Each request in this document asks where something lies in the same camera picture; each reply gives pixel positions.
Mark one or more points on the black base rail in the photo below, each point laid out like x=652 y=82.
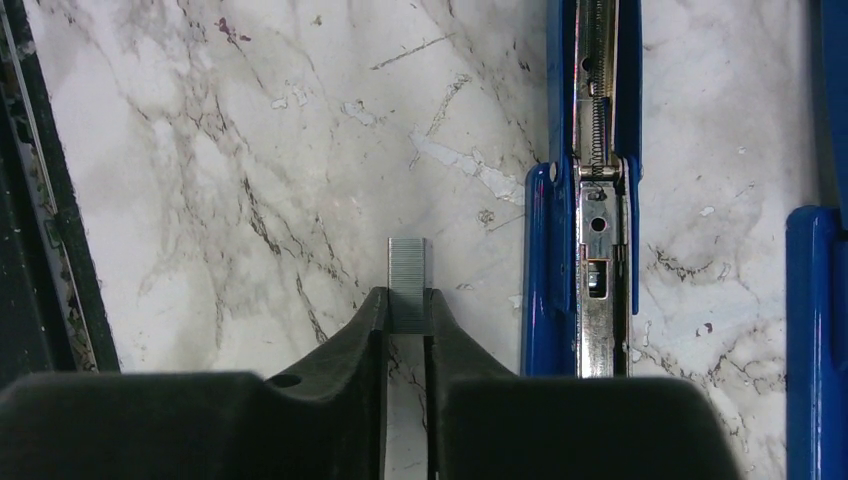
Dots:
x=52 y=313

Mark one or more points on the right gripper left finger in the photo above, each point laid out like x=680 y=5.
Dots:
x=323 y=417

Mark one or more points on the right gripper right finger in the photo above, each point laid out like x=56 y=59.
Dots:
x=486 y=422

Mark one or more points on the blue stapler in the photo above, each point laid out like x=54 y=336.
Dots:
x=582 y=226

